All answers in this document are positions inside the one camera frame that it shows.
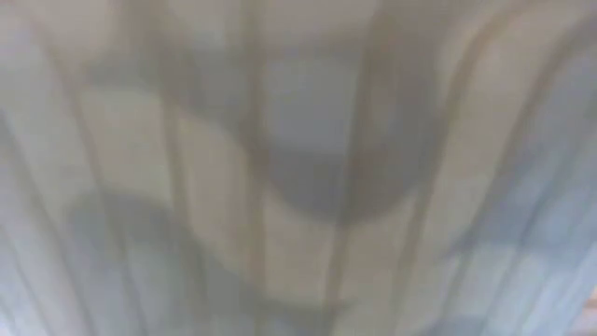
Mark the blue patterned paper bowl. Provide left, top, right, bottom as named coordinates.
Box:
left=0, top=0, right=597, bottom=336

